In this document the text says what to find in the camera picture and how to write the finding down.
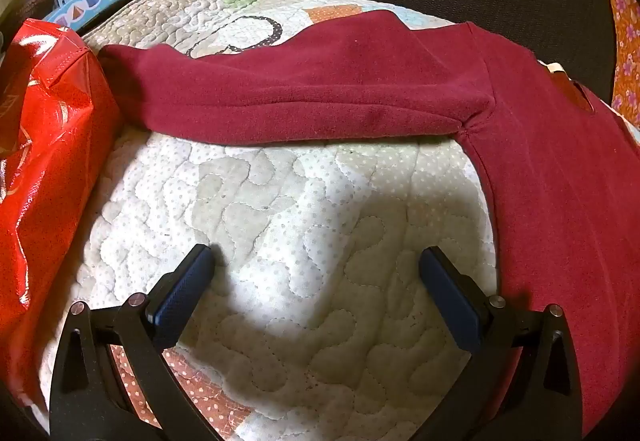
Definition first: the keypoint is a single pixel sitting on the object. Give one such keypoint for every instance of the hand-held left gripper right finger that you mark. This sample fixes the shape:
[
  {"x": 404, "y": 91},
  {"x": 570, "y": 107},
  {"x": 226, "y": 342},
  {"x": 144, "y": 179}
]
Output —
[{"x": 450, "y": 301}]

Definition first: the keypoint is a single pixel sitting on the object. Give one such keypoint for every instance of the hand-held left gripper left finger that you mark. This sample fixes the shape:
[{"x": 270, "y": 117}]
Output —
[{"x": 181, "y": 293}]

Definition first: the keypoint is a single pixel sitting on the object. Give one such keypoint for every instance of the maroon sweater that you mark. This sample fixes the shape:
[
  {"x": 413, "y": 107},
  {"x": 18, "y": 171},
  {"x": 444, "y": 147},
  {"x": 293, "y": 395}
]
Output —
[{"x": 350, "y": 86}]

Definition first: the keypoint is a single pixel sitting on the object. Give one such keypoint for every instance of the quilted heart-print mat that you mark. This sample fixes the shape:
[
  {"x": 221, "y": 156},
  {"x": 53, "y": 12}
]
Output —
[{"x": 300, "y": 221}]

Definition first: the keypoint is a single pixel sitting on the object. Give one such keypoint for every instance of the red glossy bag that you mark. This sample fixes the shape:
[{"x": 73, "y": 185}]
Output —
[{"x": 50, "y": 171}]

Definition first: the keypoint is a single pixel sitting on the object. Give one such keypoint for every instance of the orange floral blanket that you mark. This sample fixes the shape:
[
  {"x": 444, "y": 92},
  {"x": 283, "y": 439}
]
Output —
[{"x": 625, "y": 46}]

